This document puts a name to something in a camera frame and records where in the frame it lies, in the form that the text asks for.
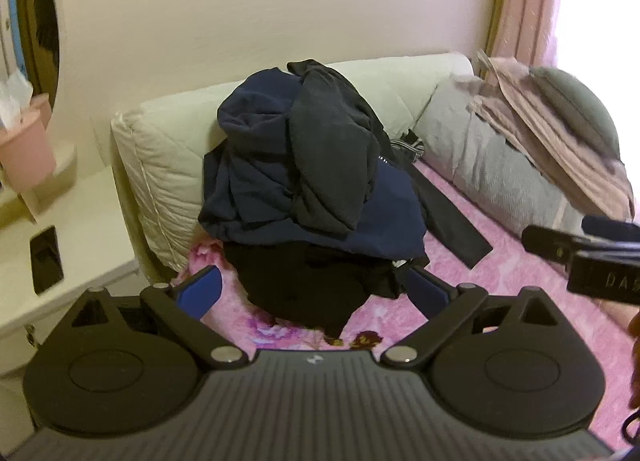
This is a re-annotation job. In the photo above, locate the grey-green cushion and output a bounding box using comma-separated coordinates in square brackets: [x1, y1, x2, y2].
[529, 66, 624, 162]

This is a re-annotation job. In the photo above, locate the round white-framed mirror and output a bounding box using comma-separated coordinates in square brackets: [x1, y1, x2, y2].
[0, 0, 69, 108]

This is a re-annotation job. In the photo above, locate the folded dusty pink blanket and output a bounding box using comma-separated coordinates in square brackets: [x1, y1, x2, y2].
[466, 50, 637, 222]

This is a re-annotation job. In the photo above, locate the pink floral blanket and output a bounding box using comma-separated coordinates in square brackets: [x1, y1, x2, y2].
[170, 161, 640, 444]

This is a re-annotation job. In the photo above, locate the dark grey fleece garment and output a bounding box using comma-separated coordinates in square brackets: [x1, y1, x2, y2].
[286, 59, 397, 238]

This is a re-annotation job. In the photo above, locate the black garment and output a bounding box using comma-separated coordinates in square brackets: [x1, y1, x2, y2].
[222, 236, 417, 338]

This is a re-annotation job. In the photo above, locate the pink curtain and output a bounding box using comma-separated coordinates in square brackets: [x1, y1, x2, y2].
[486, 0, 577, 68]

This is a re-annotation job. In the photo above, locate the cream quilted headboard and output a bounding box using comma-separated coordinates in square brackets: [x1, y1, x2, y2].
[110, 53, 474, 275]

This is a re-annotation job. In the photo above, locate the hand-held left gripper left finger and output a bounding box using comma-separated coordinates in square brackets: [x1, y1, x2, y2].
[70, 265, 249, 370]

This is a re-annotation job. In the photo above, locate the navy blue garment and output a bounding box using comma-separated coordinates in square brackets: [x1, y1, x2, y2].
[197, 67, 429, 263]

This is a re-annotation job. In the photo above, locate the striped black white cloth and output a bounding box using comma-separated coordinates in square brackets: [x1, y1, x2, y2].
[387, 138, 426, 164]

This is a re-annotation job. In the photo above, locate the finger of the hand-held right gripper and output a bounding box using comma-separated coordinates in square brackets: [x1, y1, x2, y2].
[521, 224, 592, 263]

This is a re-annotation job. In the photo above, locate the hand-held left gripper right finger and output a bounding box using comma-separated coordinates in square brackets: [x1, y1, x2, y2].
[381, 267, 562, 371]

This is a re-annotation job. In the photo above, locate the black cable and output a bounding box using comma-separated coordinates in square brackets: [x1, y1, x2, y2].
[620, 405, 640, 443]

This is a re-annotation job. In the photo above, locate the black cloth strip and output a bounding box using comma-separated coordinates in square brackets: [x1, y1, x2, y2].
[410, 163, 495, 271]

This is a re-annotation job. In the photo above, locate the black smartphone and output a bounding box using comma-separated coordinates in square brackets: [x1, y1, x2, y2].
[28, 225, 65, 298]

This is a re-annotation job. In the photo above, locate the white nightstand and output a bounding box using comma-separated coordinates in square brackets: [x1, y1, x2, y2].
[0, 161, 139, 378]

